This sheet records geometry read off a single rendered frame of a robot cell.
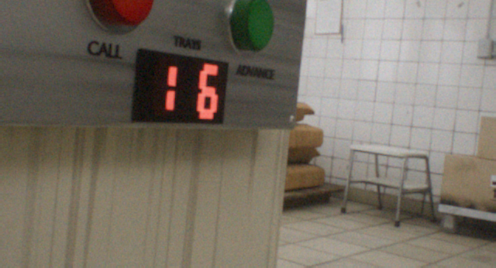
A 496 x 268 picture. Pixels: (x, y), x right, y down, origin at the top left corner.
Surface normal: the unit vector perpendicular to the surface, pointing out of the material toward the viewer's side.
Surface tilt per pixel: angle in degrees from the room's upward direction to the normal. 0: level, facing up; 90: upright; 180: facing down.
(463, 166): 88
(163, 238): 90
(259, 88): 90
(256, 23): 90
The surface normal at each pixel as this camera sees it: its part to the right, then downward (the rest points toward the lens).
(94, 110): 0.83, 0.11
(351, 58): -0.62, -0.02
